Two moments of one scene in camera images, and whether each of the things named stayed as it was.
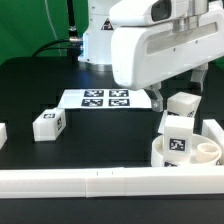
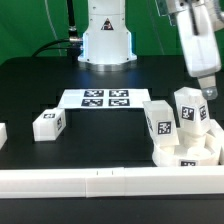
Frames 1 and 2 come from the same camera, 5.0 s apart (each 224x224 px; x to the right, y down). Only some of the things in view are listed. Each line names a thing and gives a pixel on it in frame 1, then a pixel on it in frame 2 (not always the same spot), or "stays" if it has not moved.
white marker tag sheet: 108,98 stays
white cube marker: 177,140 -> 161,123
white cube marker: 48,124 stays
